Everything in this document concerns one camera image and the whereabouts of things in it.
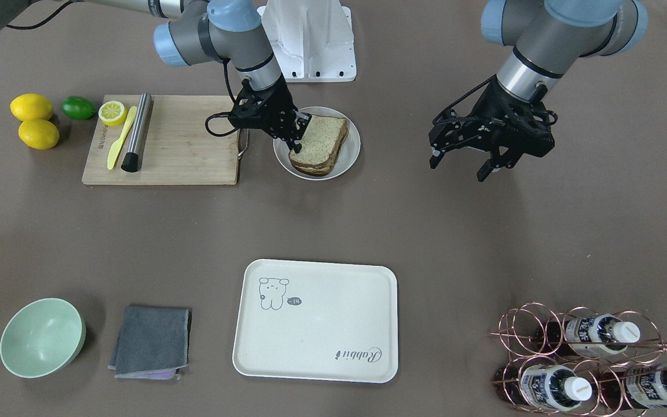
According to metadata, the yellow lemon lower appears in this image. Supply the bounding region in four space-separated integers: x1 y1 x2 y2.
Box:
18 119 59 150

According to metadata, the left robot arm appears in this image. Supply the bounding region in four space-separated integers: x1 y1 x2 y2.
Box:
428 1 649 182

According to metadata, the yellow plastic knife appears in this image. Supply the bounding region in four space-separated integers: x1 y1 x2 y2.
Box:
107 106 137 170

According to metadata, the mint green bowl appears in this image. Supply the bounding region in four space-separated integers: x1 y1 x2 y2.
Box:
0 298 86 378

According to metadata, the tea bottle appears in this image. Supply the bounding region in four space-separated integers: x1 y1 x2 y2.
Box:
534 313 641 360
492 364 592 412
598 366 667 410

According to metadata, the cream rabbit tray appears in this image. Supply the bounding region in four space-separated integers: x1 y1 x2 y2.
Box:
232 259 399 383

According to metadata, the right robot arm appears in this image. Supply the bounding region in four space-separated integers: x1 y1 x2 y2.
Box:
104 1 311 153

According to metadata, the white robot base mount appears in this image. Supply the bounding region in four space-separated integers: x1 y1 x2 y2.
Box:
257 1 357 83

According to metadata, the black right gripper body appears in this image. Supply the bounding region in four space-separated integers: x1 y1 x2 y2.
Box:
228 76 299 142

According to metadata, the grey folded cloth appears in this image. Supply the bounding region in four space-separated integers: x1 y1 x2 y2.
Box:
108 305 192 381

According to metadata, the white round plate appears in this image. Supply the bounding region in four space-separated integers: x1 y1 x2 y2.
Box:
273 106 362 181

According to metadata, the yellow lemon upper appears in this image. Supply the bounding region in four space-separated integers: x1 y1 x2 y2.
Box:
9 93 54 122

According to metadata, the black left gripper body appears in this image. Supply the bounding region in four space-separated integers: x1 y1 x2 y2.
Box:
428 75 558 165

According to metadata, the bread slice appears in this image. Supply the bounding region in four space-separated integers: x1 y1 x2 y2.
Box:
289 115 349 169
288 134 348 177

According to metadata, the tea bottle upper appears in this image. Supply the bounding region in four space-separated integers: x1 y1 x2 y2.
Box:
534 313 641 360

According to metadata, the steel muddler black tip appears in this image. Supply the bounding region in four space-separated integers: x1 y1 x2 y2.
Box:
120 93 153 173

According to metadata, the half lemon slice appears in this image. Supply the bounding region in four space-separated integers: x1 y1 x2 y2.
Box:
97 100 128 126

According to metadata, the yellow lemon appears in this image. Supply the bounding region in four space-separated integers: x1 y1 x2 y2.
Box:
9 93 54 122
18 119 59 150

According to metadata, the copper wire bottle rack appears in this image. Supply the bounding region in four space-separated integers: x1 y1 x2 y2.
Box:
492 302 667 416

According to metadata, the green lime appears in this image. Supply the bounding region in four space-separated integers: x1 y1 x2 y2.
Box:
61 96 96 120

